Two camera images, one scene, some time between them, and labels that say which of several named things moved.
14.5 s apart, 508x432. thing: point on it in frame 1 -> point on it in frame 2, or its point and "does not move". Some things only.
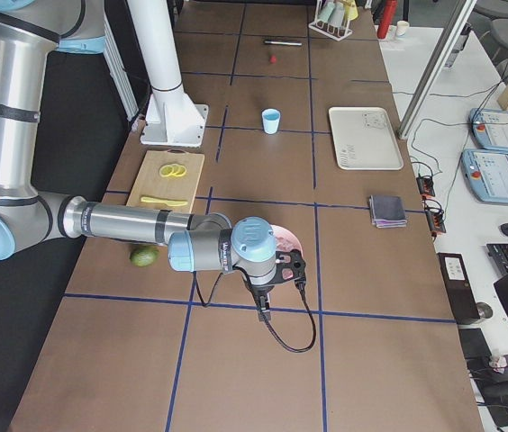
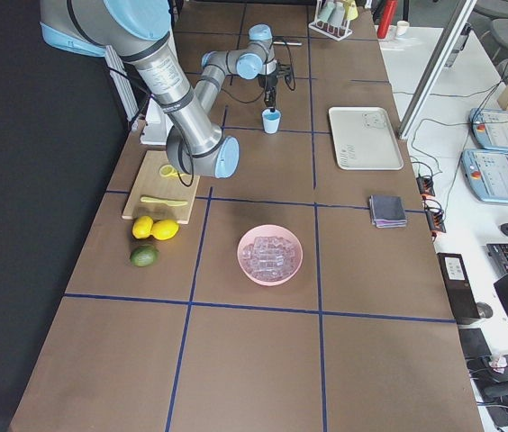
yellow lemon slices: [174, 169] does not move
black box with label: [458, 286] does not move
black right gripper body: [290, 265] -> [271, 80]
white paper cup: [401, 27] does not move
